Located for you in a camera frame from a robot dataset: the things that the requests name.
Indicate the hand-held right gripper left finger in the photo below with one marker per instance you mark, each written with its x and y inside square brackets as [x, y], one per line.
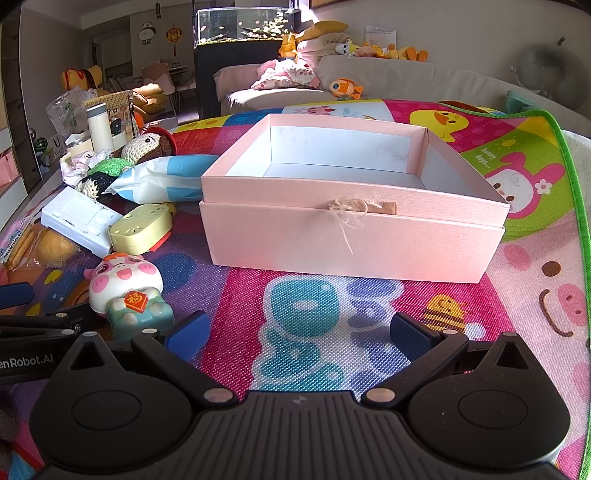
[190, 333]

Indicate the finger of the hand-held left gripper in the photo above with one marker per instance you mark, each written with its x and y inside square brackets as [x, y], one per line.
[14, 295]
[41, 323]

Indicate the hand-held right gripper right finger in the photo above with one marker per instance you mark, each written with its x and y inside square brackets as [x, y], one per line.
[412, 334]

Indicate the pink cardboard box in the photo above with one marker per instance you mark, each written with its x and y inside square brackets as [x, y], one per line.
[346, 240]

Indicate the crochet doll with red hat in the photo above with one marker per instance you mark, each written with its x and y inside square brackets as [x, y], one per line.
[147, 146]

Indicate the bread in clear packet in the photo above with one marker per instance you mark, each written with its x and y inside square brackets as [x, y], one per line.
[46, 247]

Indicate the pink pig figurine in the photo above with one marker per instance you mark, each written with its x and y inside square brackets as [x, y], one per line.
[124, 281]

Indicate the colourful cartoon play mat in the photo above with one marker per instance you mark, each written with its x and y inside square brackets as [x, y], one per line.
[295, 304]

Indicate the yellow-green plastic case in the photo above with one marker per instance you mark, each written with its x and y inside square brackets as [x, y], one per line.
[138, 226]

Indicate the pink paper bag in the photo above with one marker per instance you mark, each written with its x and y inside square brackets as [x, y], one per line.
[7, 167]

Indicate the dark crochet toy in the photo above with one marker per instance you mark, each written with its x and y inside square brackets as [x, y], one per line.
[94, 183]

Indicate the pink white doll dress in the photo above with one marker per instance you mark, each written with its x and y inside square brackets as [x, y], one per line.
[76, 164]

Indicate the watermelon ball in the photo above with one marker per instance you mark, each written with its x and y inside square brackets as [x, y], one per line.
[39, 145]

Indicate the white and blue tissue pack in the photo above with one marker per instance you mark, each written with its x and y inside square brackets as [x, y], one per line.
[152, 182]

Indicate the white jug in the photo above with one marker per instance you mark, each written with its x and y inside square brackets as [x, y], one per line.
[78, 145]

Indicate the white thermos bottle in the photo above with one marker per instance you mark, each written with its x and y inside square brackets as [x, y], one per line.
[99, 127]

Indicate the clear plastic bag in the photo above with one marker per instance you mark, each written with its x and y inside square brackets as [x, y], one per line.
[67, 108]

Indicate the large yellow plush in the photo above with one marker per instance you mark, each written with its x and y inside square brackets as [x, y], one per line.
[81, 76]

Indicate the brown bear plush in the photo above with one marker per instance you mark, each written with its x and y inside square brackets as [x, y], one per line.
[150, 99]

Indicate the beige sofa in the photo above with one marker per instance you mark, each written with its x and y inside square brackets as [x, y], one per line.
[415, 78]

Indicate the teal cloth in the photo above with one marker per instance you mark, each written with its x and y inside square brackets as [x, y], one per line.
[519, 101]

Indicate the orange fish plush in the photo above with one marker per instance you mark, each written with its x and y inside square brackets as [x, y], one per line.
[344, 86]

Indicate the pink patterned blanket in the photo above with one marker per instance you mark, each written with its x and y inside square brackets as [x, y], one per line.
[286, 74]

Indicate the row of yellow duck plushies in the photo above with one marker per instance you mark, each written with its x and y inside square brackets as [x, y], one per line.
[401, 53]

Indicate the small white plush toy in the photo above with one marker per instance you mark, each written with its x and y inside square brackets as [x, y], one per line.
[343, 47]

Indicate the yellow hanging ornament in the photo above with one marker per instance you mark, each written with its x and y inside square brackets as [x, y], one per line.
[173, 36]

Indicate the white paper sheet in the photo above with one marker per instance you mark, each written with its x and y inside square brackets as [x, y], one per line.
[381, 34]

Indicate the cream pillow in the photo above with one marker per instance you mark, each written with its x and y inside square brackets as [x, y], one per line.
[318, 47]

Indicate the orange plush toy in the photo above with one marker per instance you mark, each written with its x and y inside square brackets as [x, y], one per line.
[287, 45]

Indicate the glass fish tank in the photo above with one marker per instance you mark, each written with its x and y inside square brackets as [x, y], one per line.
[244, 25]

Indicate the yellow pillow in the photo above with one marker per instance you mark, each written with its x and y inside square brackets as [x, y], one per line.
[323, 30]

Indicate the white switch panel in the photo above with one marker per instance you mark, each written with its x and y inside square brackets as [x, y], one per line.
[78, 217]

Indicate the panda wall clock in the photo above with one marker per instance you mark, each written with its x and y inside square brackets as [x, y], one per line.
[147, 33]

